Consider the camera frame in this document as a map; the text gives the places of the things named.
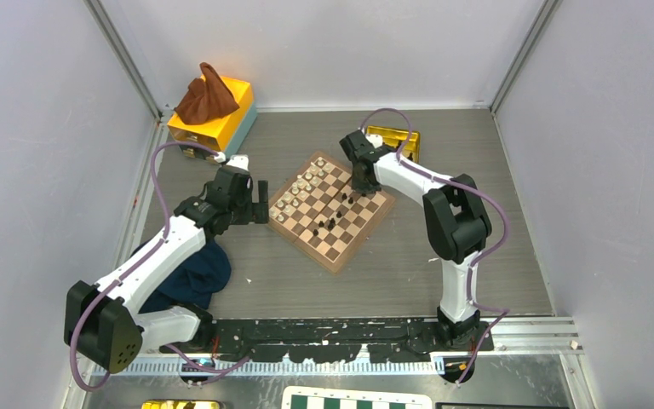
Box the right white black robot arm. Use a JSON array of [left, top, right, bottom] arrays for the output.
[[340, 130, 492, 350]]

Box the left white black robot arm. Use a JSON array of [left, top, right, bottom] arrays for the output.
[[65, 154, 268, 374]]

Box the white chess piece row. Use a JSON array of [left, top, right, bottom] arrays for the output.
[[269, 156, 342, 228]]

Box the wooden chess board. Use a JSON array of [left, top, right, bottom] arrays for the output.
[[268, 151, 395, 274]]

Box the black chess piece cluster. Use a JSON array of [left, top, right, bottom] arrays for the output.
[[311, 193, 359, 236]]

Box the green white chess mat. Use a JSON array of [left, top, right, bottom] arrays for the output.
[[280, 386, 435, 409]]

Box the gold metal tray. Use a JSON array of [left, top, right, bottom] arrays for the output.
[[366, 125, 421, 163]]

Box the yellow storage box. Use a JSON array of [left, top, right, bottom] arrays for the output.
[[167, 77, 257, 158]]

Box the brown cloth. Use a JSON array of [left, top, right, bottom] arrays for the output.
[[175, 62, 239, 125]]

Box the dark blue cloth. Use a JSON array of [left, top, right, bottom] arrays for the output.
[[140, 240, 232, 314]]

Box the gold tin at bottom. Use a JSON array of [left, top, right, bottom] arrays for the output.
[[141, 400, 224, 409]]

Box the black mounting base plate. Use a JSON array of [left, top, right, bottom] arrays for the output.
[[176, 317, 493, 364]]

